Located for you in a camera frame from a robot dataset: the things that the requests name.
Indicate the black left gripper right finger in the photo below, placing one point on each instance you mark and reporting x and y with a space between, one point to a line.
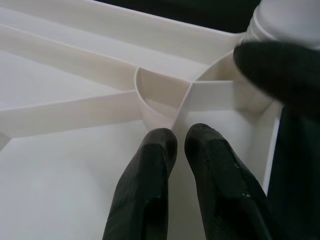
220 187

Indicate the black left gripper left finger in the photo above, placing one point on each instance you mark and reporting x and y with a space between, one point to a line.
140 195

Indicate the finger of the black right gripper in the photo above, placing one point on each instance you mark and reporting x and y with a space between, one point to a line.
280 72

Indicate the white plastic table leg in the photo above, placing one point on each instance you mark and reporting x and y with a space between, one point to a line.
287 20

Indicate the white plastic table top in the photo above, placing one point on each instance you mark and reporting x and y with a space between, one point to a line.
75 62

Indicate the black table cloth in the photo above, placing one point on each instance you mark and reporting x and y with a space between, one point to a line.
295 175

